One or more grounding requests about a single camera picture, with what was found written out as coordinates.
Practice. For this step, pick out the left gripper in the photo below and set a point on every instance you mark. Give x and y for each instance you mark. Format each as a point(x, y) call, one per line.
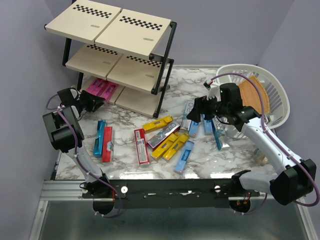
point(94, 101)

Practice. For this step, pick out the pink toothpaste box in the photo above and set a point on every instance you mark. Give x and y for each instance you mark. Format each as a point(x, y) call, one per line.
point(93, 88)
point(100, 88)
point(109, 91)

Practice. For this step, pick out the yellow toothpaste box middle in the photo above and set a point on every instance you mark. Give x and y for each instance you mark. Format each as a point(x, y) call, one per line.
point(164, 146)

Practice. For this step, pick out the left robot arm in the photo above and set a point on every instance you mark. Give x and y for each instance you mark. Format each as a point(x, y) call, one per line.
point(65, 134)

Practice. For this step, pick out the silver R&O box upper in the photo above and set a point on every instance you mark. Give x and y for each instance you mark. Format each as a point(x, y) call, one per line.
point(186, 123)

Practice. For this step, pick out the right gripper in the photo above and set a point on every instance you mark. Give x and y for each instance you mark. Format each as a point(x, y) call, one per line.
point(201, 106)

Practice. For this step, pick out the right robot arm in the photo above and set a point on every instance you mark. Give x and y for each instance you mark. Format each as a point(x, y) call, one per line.
point(295, 177)

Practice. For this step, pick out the yellow toothpaste box upper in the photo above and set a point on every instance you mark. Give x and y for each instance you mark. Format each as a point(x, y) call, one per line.
point(157, 124)

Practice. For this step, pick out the black mounting rail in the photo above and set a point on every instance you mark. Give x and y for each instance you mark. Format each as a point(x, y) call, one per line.
point(179, 193)

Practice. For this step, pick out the white plastic dish basket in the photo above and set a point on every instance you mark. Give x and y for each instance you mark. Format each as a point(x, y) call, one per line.
point(278, 99)

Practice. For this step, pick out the light blue toothpaste box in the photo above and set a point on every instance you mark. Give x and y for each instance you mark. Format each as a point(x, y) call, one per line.
point(207, 126)
point(193, 129)
point(180, 165)

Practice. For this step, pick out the pink toothpaste box back side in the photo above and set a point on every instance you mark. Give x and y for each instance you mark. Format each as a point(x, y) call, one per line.
point(109, 91)

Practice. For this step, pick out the blue metallic toothpaste box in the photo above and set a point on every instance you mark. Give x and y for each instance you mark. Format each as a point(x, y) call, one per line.
point(98, 143)

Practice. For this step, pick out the silver blue R&O box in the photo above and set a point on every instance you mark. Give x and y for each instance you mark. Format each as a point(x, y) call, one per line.
point(219, 134)

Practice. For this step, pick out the beige three-tier shelf rack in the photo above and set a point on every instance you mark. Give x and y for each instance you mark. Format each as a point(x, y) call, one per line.
point(121, 46)

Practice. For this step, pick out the beige paper cup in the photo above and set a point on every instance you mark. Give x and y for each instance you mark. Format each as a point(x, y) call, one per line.
point(259, 157)

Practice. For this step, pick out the red R&O toothpaste box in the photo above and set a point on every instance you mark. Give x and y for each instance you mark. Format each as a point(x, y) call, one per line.
point(108, 145)

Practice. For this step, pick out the woven wicker fan tray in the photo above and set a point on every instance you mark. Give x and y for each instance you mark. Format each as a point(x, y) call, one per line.
point(250, 96)

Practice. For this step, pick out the yellow toothpaste box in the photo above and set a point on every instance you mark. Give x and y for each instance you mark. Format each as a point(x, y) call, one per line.
point(164, 146)
point(157, 124)
point(177, 144)

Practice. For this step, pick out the yellow toothpaste box lower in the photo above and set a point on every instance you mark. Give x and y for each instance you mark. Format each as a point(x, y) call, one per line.
point(177, 144)

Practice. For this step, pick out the silver red R&O box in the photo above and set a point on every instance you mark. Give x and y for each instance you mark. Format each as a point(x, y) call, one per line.
point(157, 139)

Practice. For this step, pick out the red toothpaste box barcode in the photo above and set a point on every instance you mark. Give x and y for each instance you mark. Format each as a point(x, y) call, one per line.
point(141, 146)

